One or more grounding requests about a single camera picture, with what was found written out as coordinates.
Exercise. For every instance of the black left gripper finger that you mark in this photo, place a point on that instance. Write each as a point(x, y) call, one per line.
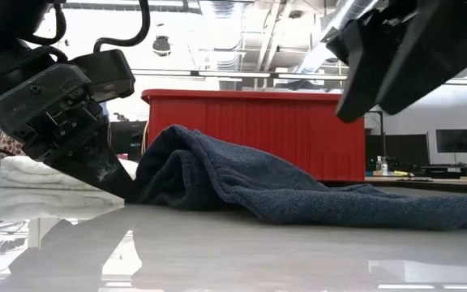
point(99, 162)

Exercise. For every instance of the black desk monitor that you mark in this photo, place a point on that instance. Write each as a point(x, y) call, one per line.
point(456, 140)

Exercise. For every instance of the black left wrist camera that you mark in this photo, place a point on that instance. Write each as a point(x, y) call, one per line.
point(108, 73)

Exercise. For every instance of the black garment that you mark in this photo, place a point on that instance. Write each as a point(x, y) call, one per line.
point(258, 186)

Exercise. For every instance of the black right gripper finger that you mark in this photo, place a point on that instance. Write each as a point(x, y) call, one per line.
point(363, 61)
point(440, 44)

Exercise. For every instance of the brown patterned cloth panel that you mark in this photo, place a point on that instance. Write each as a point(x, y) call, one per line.
point(8, 144)

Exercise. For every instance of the small clear bottle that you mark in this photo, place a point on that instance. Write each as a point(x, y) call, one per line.
point(378, 164)
point(384, 165)

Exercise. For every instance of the red plastic laundry bin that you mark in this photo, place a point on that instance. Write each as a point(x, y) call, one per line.
point(258, 130)

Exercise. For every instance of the black partition panel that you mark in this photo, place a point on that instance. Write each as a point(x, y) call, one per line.
point(399, 150)

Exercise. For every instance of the black ceiling dome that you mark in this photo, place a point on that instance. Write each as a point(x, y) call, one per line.
point(161, 45)

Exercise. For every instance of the black square monitor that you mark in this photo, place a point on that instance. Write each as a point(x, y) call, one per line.
point(126, 140)

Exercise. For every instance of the silver spiral air duct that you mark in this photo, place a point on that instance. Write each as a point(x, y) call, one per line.
point(318, 57)
point(223, 8)

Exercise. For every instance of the white lace shirt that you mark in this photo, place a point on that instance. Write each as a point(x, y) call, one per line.
point(22, 174)

